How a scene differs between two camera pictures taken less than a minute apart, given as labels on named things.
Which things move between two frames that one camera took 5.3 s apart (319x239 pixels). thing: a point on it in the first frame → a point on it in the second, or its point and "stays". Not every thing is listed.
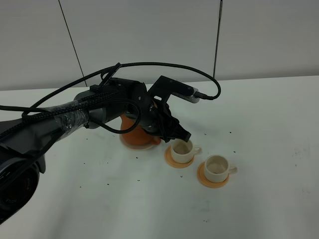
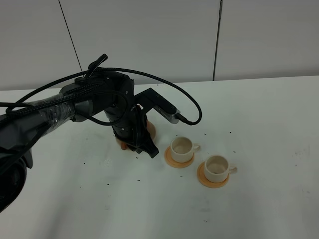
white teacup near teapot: x=183 y=152 stays
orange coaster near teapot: x=172 y=163 stays
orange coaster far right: x=202 y=176 stays
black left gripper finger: x=176 y=131 → x=148 y=147
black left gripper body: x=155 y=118 → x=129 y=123
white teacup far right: x=217 y=169 stays
